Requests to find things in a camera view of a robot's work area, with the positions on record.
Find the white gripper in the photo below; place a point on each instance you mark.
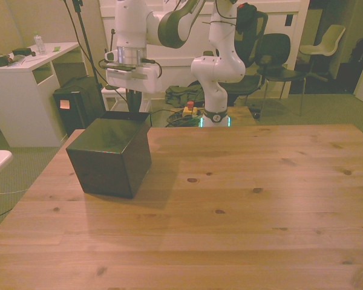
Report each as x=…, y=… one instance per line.
x=145, y=78

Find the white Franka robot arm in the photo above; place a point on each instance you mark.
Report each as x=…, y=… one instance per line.
x=217, y=69

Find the black drawer cabinet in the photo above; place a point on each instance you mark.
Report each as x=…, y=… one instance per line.
x=109, y=169

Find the white stool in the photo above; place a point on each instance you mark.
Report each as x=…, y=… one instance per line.
x=115, y=101

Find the green crumpled cloth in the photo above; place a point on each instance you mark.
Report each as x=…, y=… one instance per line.
x=183, y=93

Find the yellow emergency stop button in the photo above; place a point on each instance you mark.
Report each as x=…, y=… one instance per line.
x=190, y=108

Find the black computer tower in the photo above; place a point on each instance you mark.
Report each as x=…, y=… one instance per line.
x=78, y=111

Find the pale sticky note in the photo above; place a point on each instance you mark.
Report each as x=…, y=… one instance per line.
x=64, y=104

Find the black tripod pole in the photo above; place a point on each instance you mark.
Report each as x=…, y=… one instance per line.
x=87, y=48

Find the green paper note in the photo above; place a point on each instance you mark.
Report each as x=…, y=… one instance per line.
x=56, y=48

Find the clear plastic bottle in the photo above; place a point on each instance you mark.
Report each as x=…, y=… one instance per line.
x=40, y=43

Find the white desk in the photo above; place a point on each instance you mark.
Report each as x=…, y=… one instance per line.
x=18, y=99

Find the dark flat desk object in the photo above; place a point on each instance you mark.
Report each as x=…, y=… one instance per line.
x=20, y=51

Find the black office chair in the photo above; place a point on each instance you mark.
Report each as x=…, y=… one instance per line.
x=254, y=33

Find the black plastic shell chair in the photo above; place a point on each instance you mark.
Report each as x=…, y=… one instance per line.
x=276, y=51

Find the white plastic shell chair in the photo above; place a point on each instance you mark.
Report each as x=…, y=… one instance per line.
x=329, y=39

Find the dark bag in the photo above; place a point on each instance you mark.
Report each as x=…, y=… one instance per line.
x=361, y=63

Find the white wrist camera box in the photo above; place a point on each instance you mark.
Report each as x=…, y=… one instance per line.
x=111, y=56

